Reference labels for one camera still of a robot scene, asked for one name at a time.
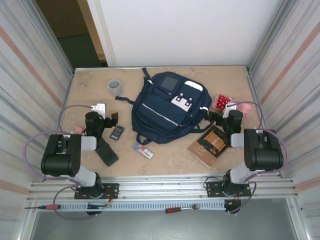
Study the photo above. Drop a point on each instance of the pink plush pig red dress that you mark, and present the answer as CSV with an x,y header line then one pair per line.
x,y
222,101

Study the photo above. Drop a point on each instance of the brown book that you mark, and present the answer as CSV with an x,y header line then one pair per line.
x,y
207,150

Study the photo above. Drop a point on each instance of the black rectangular case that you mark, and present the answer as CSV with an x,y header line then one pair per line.
x,y
108,156

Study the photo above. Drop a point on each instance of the white red pen pack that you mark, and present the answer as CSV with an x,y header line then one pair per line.
x,y
143,150

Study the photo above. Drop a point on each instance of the navy blue backpack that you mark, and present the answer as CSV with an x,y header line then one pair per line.
x,y
162,117

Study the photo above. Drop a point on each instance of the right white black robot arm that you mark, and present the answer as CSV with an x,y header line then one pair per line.
x,y
262,150

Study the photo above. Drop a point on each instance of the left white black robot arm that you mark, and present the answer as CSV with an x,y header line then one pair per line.
x,y
60,155

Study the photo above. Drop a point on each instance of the small pink pig figure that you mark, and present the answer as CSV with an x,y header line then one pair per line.
x,y
80,130

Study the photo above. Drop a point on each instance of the grey plastic cup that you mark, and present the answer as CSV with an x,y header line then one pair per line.
x,y
115,87

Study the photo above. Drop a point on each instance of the tan wooden door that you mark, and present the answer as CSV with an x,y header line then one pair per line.
x,y
92,25

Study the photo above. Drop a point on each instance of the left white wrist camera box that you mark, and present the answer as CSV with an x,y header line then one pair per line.
x,y
98,108

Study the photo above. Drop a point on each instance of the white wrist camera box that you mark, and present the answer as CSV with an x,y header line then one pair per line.
x,y
98,108
229,108

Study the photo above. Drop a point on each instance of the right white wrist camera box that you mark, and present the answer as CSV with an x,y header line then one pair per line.
x,y
229,108

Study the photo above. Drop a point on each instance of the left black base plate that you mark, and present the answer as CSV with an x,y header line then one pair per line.
x,y
112,187

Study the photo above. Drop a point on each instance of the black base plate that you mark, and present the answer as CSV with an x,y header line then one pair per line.
x,y
112,187
212,186

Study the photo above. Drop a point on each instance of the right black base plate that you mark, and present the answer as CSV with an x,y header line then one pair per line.
x,y
212,186

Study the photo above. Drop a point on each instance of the aluminium mounting rail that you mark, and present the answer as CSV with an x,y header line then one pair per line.
x,y
162,186

